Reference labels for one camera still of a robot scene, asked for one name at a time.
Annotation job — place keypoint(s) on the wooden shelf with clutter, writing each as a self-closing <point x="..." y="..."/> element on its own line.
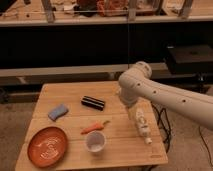
<point x="95" y="12"/>

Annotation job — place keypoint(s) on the white paper cup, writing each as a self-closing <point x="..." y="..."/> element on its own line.
<point x="95" y="142"/>

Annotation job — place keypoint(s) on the black box on right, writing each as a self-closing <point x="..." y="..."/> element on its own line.
<point x="190" y="59"/>

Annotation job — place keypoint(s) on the blue sponge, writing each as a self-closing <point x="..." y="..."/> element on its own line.
<point x="57" y="112"/>

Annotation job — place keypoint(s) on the white plastic bottle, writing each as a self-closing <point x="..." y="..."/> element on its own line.
<point x="142" y="126"/>

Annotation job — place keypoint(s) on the orange patterned plate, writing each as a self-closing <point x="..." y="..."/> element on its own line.
<point x="47" y="147"/>

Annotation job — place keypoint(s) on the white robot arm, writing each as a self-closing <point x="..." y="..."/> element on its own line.
<point x="135" y="82"/>

